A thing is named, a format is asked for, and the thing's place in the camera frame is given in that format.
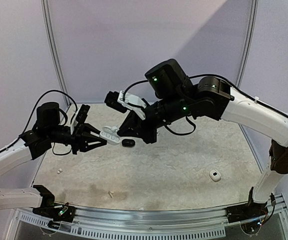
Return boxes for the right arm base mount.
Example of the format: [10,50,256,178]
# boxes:
[225,198,268,223]

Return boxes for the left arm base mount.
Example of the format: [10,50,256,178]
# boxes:
[32,202,77,223]

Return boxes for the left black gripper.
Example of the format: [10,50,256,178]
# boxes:
[47,122,108,155]

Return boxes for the aluminium frame post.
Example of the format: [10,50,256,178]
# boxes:
[236,0,258,87]
[41,0,68,94]

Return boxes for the right aluminium frame post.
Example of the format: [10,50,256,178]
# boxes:
[236,0,258,87]

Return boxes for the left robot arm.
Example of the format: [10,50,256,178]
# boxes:
[0,102,107,217]

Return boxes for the aluminium front rail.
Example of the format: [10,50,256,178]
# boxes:
[8,195,288,240]

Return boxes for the white case with black window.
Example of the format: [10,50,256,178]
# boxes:
[209,169,221,182]

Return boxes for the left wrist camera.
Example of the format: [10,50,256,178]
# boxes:
[70,104,90,134]

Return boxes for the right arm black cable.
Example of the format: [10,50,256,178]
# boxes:
[123,73,288,226]

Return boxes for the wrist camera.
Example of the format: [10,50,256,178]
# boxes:
[70,104,90,134]
[104,90,147,120]

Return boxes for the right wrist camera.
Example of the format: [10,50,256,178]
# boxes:
[104,90,147,120]

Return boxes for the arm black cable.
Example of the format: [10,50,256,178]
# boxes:
[123,73,288,226]
[0,90,78,161]

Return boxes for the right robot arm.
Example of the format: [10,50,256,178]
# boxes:
[118,58,288,218]

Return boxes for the black oval charging case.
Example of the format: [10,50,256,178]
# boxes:
[121,139,136,148]

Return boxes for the white oval charging case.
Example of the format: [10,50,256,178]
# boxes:
[99,125,121,146]

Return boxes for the left aluminium frame post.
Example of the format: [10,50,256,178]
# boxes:
[41,0,68,94]

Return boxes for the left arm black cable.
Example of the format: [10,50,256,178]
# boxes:
[0,90,78,161]

